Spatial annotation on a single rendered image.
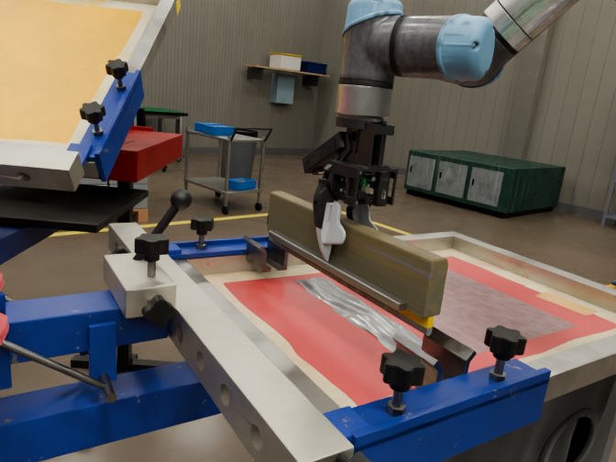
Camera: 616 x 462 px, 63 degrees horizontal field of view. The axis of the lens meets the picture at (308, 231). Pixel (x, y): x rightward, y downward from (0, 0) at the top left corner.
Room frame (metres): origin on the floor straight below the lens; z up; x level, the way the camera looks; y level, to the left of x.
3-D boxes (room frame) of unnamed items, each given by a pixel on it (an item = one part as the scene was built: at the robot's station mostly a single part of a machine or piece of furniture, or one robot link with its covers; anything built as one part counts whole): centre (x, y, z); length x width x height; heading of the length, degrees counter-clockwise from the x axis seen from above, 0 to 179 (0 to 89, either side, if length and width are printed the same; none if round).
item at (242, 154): (7.36, 1.15, 0.36); 0.58 x 0.57 x 0.72; 42
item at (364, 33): (0.72, -0.06, 1.38); 0.09 x 0.08 x 0.11; 58
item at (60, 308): (0.55, 0.25, 1.02); 0.17 x 0.06 x 0.05; 123
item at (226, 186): (5.60, 0.99, 0.46); 0.98 x 0.57 x 0.93; 42
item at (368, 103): (0.73, -0.06, 1.30); 0.08 x 0.08 x 0.05
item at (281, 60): (10.76, 0.81, 1.91); 0.54 x 0.45 x 0.30; 133
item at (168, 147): (1.70, 0.74, 1.06); 0.61 x 0.46 x 0.12; 3
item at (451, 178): (7.60, -2.53, 0.33); 1.69 x 1.60 x 0.67; 43
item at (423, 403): (0.49, -0.17, 0.98); 0.30 x 0.05 x 0.07; 123
